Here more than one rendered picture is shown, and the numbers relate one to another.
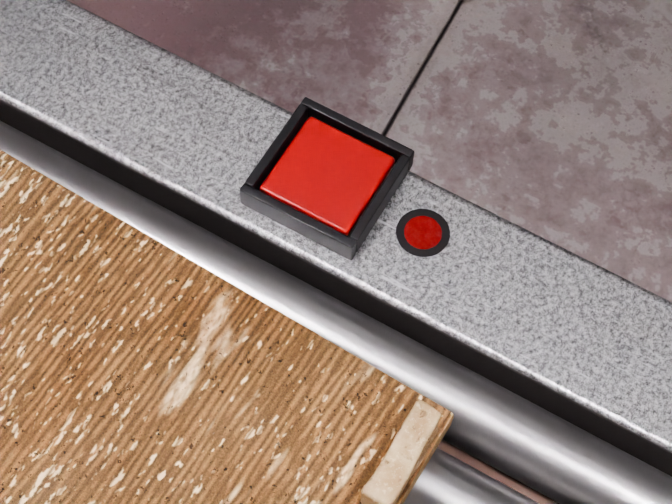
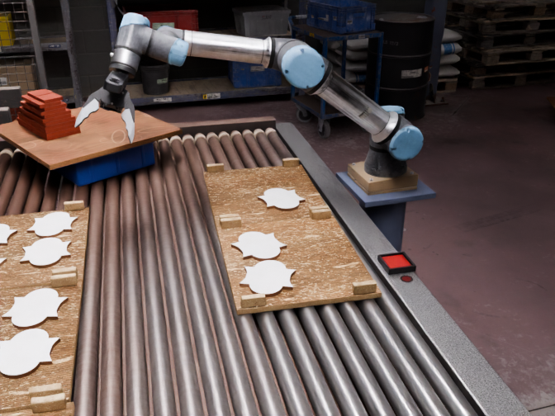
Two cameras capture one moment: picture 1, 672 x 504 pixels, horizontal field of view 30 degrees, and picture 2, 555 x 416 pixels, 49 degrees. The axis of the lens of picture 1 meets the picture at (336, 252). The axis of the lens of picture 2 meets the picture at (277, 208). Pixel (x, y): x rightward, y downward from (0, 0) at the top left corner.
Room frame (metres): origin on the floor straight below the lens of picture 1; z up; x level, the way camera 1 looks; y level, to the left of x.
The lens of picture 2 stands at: (-0.75, -0.81, 1.76)
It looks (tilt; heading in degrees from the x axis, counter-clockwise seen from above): 27 degrees down; 49
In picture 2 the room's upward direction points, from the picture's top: straight up
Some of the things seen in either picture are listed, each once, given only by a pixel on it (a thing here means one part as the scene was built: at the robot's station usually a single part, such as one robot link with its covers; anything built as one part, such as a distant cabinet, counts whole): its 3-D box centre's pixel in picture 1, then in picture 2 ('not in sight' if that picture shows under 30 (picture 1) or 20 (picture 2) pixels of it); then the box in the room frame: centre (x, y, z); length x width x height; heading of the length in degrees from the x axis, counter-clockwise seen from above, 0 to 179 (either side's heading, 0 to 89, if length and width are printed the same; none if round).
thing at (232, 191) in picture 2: not in sight; (263, 194); (0.38, 0.56, 0.93); 0.41 x 0.35 x 0.02; 60
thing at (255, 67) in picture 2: not in sight; (253, 64); (3.10, 4.00, 0.32); 0.50 x 0.41 x 0.37; 152
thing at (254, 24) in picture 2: not in sight; (261, 21); (3.15, 3.93, 0.76); 0.50 x 0.36 x 0.24; 162
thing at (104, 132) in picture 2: not in sight; (86, 130); (0.10, 1.23, 1.03); 0.50 x 0.50 x 0.02; 2
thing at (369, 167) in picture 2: not in sight; (386, 156); (0.85, 0.44, 0.97); 0.15 x 0.15 x 0.10
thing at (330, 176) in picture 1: (327, 178); (396, 263); (0.38, 0.01, 0.92); 0.06 x 0.06 x 0.01; 63
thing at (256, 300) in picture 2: not in sight; (253, 300); (-0.04, 0.09, 0.95); 0.06 x 0.02 x 0.03; 151
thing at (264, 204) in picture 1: (327, 176); (396, 262); (0.38, 0.01, 0.92); 0.08 x 0.08 x 0.02; 63
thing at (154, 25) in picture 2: not in sight; (160, 23); (2.27, 4.36, 0.78); 0.66 x 0.45 x 0.28; 156
